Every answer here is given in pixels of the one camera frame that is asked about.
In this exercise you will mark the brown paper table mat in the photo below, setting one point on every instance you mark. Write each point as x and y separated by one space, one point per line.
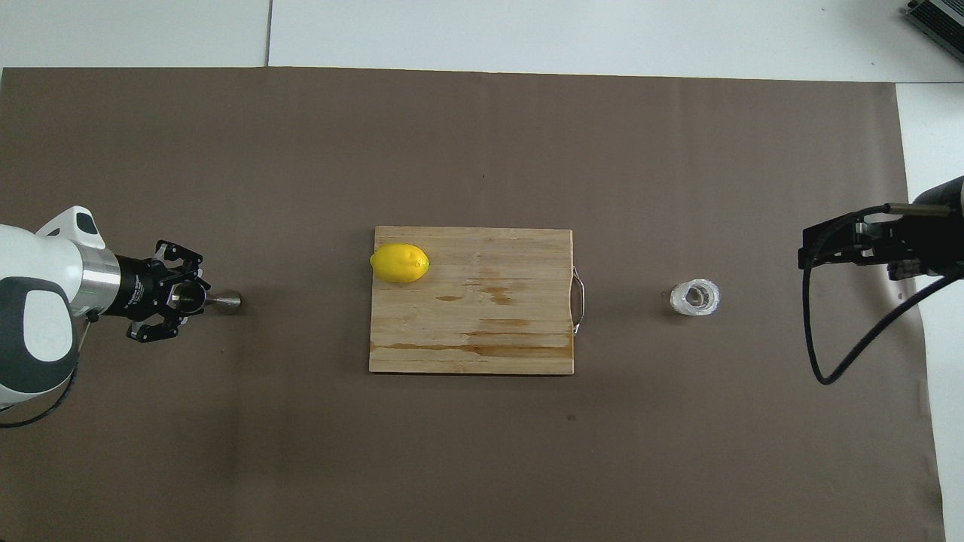
301 150

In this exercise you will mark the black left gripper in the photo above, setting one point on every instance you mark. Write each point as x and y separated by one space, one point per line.
139 290

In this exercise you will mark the steel double jigger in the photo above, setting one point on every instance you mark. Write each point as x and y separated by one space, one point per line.
226 302

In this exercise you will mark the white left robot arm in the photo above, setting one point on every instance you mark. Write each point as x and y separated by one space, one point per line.
38 256

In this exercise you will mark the yellow lemon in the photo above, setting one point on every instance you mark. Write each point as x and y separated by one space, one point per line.
399 263

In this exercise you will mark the grey finned electronics box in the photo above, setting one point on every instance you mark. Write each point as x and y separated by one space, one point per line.
941 15

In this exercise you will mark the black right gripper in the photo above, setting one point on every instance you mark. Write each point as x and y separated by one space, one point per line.
938 241

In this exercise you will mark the wooden cutting board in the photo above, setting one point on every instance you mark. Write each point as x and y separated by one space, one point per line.
489 316

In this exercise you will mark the clear textured glass cup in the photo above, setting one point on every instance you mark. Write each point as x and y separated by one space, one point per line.
694 297

